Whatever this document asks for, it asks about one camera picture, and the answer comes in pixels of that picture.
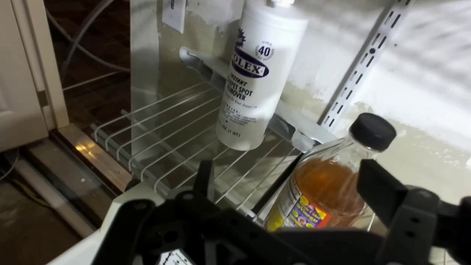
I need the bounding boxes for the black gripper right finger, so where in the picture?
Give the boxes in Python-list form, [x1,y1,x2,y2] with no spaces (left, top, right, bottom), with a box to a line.
[356,158,440,265]

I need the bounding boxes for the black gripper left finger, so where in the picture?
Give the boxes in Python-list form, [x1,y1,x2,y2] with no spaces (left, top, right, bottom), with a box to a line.
[171,160,222,233]

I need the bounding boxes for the white wire shelf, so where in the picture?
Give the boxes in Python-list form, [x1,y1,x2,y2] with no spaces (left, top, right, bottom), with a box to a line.
[90,46,388,233]

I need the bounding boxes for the metal slotted shelf standard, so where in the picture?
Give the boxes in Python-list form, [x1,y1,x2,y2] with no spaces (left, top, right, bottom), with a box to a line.
[316,0,413,132]

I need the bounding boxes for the amber vinegar bottle black cap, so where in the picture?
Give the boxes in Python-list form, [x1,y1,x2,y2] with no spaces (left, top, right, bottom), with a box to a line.
[263,112,397,235]

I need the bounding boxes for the white wall plate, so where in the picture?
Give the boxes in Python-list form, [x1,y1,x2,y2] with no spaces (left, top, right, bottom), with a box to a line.
[160,0,188,36]

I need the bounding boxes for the tall white plastic bottle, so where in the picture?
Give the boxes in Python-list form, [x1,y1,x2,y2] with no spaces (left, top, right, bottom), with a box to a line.
[215,0,310,154]

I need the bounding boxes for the white door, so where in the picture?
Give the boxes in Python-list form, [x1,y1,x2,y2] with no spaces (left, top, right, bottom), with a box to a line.
[0,0,70,155]

